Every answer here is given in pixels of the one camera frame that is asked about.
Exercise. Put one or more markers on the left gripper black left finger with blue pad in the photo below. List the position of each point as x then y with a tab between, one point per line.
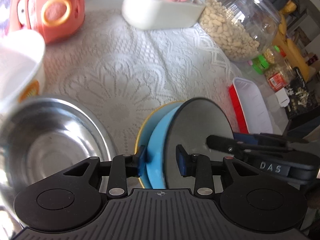
123	167

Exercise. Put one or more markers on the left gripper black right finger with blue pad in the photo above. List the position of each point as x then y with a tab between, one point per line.
198	166

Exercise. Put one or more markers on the yellow rimmed plate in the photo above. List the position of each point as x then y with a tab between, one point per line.
143	134

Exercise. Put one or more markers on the blue enamel bowl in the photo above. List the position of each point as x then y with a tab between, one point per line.
188	124

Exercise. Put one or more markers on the stainless steel bowl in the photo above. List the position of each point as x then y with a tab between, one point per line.
44	135

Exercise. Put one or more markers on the large white bowl orange print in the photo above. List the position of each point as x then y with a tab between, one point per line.
22	70

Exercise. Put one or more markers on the white plastic tray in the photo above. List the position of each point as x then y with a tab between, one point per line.
255	118

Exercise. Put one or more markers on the red plastic tray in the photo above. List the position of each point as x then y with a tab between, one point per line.
238	110

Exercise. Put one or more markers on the small snack jar red label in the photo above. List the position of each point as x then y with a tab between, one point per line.
279	76

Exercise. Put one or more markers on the white lace tablecloth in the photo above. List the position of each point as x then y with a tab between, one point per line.
122	74

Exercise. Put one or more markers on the glass jar of peanuts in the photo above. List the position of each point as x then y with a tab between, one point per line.
243	29

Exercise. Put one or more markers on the white rectangular tissue box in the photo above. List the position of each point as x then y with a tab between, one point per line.
161	14

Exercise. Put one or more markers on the pink toy carrier case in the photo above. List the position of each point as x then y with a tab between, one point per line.
55	20

